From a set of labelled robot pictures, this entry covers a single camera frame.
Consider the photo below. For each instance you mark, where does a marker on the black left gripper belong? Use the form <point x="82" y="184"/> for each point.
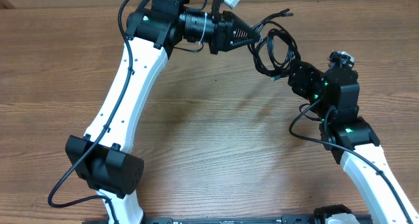
<point x="224" y="23"/>

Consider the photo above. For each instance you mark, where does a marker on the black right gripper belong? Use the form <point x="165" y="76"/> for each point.
<point x="304" y="76"/>

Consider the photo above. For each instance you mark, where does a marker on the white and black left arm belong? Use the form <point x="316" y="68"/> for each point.
<point x="103" y="155"/>

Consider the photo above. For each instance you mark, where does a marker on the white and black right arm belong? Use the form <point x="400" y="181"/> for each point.
<point x="333" y="97"/>

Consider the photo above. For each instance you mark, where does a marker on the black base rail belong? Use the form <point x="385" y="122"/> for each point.
<point x="327" y="214"/>

